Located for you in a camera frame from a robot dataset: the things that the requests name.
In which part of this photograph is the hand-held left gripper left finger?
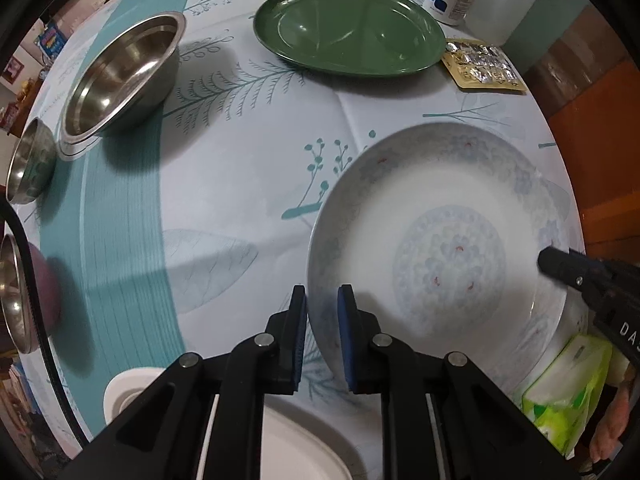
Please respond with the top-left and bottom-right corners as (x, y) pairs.
(57, 285), (308, 480)

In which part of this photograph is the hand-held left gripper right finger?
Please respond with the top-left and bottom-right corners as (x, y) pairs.
(337, 284), (581, 480)

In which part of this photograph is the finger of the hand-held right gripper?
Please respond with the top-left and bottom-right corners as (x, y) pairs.
(537, 246), (617, 312)

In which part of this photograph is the white floral ceramic plate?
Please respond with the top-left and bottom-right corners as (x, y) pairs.
(306, 125), (572, 387)

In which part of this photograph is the large steel bowl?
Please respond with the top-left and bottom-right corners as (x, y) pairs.
(59, 11), (187, 143)

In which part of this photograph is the person's right hand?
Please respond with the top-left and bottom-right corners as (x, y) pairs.
(590, 367), (633, 463)

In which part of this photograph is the plain white plate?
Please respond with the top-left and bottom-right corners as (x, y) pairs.
(195, 400), (368, 480)

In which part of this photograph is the green tissue pack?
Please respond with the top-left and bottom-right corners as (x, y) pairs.
(521, 334), (613, 461)

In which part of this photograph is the orange wooden cabinet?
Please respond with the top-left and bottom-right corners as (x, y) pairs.
(524, 0), (640, 261)

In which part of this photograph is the leaf print tablecloth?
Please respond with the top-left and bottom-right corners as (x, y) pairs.
(10, 0), (586, 480)

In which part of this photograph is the small white dish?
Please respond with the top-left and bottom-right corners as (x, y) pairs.
(103, 367), (168, 423)

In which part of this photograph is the yellow pill blister pack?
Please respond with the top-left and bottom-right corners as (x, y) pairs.
(441, 39), (527, 95)

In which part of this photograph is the translucent squeeze bottle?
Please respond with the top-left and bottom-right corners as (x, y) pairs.
(467, 0), (535, 48)

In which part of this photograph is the steel bowl with purple outside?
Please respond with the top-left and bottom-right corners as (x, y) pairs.
(0, 234), (63, 356)

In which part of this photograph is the green plastic plate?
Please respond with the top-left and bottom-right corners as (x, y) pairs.
(252, 0), (447, 78)

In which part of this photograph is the small steel bowl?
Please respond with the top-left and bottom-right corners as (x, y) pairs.
(6, 117), (57, 205)

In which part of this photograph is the black cable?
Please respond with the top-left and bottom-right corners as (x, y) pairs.
(0, 199), (85, 447)

